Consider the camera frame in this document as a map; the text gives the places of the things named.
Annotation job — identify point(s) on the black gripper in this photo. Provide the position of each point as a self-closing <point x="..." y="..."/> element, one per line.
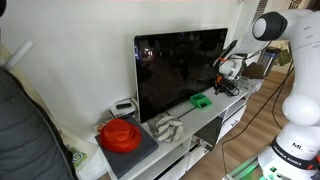
<point x="222" y="85"/>

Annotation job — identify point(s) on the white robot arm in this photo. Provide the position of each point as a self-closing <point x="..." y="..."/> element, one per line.
<point x="294" y="153"/>

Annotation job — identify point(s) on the green plastic container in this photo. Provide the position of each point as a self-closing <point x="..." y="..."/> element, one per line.
<point x="200" y="100"/>

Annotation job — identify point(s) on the white printed cardboard box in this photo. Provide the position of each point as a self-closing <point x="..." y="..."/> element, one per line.
<point x="251" y="85"/>

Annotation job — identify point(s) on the black box in shelf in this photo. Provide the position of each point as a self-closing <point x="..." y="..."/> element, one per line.
<point x="207" y="136"/>

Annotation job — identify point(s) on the large black television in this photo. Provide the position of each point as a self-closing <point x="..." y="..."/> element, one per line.
<point x="171" y="67"/>

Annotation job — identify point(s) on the white tv cabinet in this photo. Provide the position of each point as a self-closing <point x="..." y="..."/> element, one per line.
<point x="170" y="160"/>

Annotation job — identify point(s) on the striped grey white cloth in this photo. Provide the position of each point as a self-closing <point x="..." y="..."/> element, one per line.
<point x="165" y="128"/>

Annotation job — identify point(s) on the white box with remote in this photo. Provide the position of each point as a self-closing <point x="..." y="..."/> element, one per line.
<point x="123" y="108"/>

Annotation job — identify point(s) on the red hat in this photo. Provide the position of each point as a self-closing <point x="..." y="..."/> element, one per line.
<point x="120" y="136"/>

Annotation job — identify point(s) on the dark grey flat box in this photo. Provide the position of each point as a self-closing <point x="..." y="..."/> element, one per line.
<point x="121" y="163"/>

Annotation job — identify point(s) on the grey jacket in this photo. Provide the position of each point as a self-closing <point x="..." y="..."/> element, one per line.
<point x="30" y="146"/>

